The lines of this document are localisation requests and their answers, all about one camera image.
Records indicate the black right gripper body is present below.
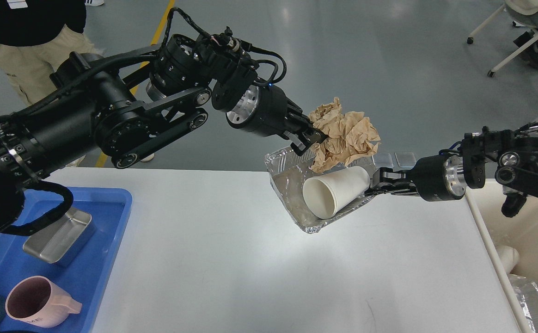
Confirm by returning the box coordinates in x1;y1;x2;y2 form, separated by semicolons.
410;154;467;202

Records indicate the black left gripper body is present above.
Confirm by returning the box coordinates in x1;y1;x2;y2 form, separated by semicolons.
226;85;304;138

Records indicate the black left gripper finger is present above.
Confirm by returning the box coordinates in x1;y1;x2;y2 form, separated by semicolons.
287;105;328;142
283;130;313;156

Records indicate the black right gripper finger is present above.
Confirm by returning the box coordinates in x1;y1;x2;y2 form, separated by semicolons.
366;183;419;197
373;168;411;184

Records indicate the aluminium foil tray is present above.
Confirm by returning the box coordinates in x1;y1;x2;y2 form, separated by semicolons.
264;146;375;234

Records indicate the brown paper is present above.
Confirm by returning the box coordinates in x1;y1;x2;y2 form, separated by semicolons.
308;97;381;173

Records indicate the cream paper cup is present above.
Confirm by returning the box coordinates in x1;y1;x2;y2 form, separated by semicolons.
302;166;371;219

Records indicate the stainless steel square tray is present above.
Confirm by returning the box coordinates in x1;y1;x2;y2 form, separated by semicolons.
22;207;96;267

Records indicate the pink ceramic mug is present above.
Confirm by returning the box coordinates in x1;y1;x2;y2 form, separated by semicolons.
5;276;83;328

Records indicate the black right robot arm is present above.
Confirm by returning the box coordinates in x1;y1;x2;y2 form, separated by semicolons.
364;122;538;218

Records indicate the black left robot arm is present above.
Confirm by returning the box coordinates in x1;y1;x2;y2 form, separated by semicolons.
0;7;327;236

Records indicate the clear floor plate left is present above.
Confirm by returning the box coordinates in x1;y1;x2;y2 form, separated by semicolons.
371;153;394;168

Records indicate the clear floor plate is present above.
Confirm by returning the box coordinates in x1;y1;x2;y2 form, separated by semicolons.
371;153;394;168
394;152;417;168

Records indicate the clear floor plate right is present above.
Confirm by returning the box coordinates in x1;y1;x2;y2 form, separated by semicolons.
394;152;417;168

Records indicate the white roll in bin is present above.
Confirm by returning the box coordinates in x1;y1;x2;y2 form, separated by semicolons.
495;245;520;274

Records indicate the cream plastic bin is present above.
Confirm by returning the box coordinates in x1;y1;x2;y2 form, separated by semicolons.
462;180;538;333

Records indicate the white office chair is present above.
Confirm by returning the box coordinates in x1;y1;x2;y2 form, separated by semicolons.
467;0;538;77

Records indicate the white sneaker far person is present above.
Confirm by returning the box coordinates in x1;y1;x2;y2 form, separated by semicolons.
85;0;105;6

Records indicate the person in khaki trousers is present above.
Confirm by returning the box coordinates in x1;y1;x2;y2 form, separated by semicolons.
0;0;97;106

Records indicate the blue plastic tray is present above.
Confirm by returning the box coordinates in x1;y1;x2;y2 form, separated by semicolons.
0;187;132;333

